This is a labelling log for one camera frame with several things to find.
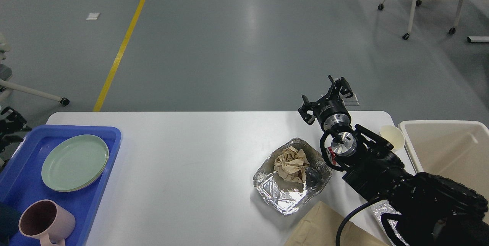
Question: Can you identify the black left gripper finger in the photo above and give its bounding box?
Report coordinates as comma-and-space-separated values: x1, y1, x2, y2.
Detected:
0, 135, 23, 153
0, 107, 32, 138

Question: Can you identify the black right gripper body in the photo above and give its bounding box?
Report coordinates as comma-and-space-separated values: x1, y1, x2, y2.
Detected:
313, 101, 351, 131

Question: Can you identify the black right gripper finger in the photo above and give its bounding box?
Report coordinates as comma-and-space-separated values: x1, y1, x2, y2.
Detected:
325, 75, 354, 103
298, 95, 317, 125

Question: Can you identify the mint green plate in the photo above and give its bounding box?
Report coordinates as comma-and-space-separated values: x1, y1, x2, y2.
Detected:
41, 134, 110, 193

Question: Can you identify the pink mug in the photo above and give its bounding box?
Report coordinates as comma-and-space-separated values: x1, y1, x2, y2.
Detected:
18, 199, 76, 246

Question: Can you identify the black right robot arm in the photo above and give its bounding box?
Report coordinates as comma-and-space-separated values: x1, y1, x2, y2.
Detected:
298, 77, 489, 246

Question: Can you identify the metal floor plate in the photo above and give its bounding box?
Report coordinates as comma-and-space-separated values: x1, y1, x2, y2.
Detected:
342, 94, 360, 106

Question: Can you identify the white chair left background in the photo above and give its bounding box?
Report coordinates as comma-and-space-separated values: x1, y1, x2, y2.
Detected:
0, 34, 70, 106

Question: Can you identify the blue plastic tray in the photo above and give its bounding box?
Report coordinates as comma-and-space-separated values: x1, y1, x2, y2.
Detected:
0, 125, 122, 246

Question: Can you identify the crumpled brown paper ball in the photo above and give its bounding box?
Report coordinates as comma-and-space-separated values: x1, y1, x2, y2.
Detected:
274, 146, 310, 184

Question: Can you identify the cream paper cup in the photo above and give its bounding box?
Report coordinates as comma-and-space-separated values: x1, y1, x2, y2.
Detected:
379, 125, 406, 150

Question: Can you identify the dark teal cup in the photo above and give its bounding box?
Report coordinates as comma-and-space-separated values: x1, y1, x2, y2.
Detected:
0, 202, 21, 244

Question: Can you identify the aluminium foil tray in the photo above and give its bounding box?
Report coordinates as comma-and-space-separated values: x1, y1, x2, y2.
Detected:
253, 138, 332, 215

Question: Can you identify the yellow plate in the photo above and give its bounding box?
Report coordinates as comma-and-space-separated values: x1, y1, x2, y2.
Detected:
67, 151, 110, 192

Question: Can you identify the brown paper bag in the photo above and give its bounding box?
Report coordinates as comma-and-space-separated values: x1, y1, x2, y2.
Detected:
284, 201, 386, 246

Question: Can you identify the beige plastic bin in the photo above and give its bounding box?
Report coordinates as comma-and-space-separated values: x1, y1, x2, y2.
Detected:
398, 120, 489, 224

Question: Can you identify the white floor marker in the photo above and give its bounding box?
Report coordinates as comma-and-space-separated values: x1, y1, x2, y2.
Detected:
86, 12, 101, 20

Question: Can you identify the white bar on floor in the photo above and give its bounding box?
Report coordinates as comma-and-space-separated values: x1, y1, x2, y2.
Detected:
466, 36, 489, 44

